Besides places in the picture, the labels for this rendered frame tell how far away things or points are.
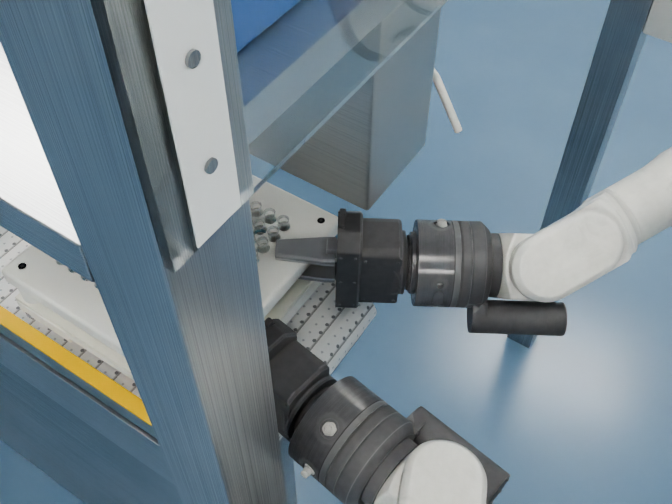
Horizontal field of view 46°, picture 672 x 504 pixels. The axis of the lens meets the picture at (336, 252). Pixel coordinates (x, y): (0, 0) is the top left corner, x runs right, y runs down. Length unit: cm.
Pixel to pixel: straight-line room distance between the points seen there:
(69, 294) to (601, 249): 51
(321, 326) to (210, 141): 58
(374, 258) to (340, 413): 17
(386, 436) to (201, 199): 37
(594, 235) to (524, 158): 162
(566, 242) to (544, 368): 119
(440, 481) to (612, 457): 127
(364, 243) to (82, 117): 49
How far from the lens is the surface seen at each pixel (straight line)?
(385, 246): 76
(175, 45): 28
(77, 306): 79
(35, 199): 43
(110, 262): 38
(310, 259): 78
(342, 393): 67
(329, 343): 87
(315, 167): 70
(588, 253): 78
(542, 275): 77
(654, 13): 131
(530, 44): 282
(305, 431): 66
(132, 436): 88
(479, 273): 77
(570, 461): 185
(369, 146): 65
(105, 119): 29
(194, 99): 30
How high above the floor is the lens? 162
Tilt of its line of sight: 51 degrees down
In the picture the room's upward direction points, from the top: straight up
